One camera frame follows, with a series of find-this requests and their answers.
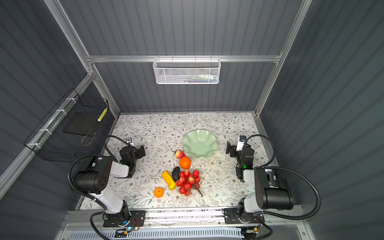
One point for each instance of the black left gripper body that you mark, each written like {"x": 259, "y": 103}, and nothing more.
{"x": 137, "y": 155}

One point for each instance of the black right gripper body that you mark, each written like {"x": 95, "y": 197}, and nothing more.
{"x": 239, "y": 157}

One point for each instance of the red and yellow fake peach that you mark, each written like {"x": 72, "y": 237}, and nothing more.
{"x": 179, "y": 154}

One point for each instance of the dark fake avocado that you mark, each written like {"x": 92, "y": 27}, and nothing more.
{"x": 176, "y": 174}

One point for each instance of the yellow fake corn cob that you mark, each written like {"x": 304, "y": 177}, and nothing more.
{"x": 169, "y": 180}

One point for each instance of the large fake orange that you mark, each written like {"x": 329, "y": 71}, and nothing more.
{"x": 185, "y": 163}

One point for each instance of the small fake orange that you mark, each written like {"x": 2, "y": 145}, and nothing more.
{"x": 159, "y": 192}

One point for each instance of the red fake grape bunch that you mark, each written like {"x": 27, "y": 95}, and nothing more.
{"x": 188, "y": 181}

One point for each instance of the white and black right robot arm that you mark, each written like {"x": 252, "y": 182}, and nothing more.
{"x": 271, "y": 189}

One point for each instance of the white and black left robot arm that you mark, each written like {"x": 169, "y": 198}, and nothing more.
{"x": 89, "y": 176}

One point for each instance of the green wavy fruit bowl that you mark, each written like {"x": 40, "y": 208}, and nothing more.
{"x": 200, "y": 144}

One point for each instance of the yellow marker pen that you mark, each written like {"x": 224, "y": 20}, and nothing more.
{"x": 102, "y": 115}

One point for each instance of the items in white basket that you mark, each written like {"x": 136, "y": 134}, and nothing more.
{"x": 205, "y": 78}

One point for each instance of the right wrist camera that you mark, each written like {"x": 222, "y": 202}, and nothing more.
{"x": 241, "y": 142}

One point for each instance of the black wire basket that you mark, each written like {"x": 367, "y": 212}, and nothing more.
{"x": 72, "y": 131}

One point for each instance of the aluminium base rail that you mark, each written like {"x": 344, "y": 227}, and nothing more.
{"x": 182, "y": 223}

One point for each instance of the white wire mesh basket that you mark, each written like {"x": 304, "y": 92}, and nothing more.
{"x": 170, "y": 72}

